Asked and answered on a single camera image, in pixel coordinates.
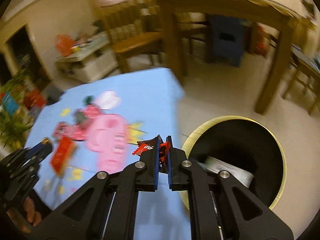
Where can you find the person's left hand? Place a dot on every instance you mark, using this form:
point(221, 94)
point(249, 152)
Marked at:
point(25, 217)

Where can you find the wooden dining table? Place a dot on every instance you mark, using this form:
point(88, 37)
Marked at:
point(267, 12)

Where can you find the red black snack wrapper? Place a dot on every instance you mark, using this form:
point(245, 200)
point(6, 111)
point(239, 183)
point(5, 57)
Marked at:
point(160, 146)

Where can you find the gold cylinder cap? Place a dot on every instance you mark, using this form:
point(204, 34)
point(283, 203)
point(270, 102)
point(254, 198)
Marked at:
point(46, 140)

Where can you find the light blue cartoon tablecloth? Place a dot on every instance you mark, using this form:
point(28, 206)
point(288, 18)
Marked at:
point(134, 106)

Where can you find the green potted plant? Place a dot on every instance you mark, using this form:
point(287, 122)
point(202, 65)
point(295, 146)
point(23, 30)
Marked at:
point(15, 118)

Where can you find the wooden chair with clothes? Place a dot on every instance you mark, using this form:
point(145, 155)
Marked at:
point(306, 73)

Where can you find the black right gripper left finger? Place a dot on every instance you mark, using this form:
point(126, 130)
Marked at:
point(105, 206)

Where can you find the blue plastic stool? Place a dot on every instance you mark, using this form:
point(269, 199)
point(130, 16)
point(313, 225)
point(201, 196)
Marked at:
point(227, 38)

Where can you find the wooden chair front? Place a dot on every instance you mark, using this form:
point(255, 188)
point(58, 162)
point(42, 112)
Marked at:
point(126, 31)

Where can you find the orange plastic bag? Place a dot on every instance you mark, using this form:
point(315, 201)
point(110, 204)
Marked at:
point(64, 44)

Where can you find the white low tv cabinet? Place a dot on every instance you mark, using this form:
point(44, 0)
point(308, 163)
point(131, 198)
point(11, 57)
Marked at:
point(90, 63)

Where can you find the red box on floor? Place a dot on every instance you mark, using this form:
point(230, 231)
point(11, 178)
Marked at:
point(34, 98)

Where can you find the red patterned card box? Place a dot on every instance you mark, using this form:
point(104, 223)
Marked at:
point(73, 132)

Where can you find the red gift box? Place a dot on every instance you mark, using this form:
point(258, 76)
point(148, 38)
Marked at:
point(62, 156)

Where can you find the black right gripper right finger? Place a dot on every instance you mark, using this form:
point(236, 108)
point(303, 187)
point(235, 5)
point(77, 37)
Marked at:
point(220, 206)

